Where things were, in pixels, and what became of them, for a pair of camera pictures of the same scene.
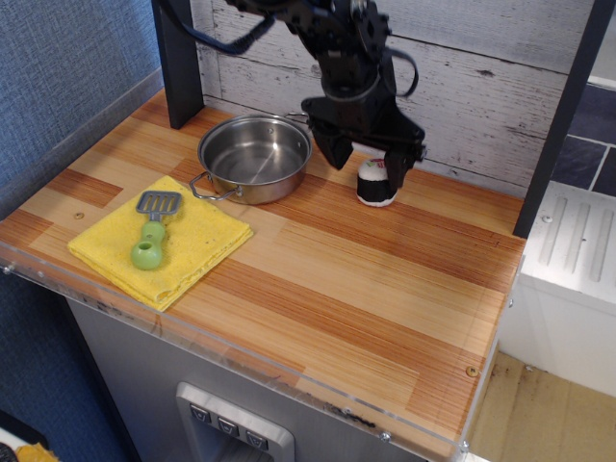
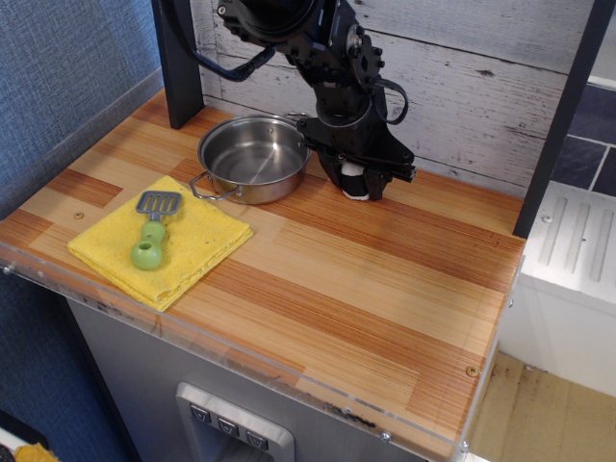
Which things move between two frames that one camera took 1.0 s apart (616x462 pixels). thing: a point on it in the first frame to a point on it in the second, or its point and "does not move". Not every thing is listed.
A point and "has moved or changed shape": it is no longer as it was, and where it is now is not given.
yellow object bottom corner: [35, 452] does not move
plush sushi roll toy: [372, 188] has moved or changed shape
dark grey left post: [179, 61] does not move
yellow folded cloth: [194, 240] does not move
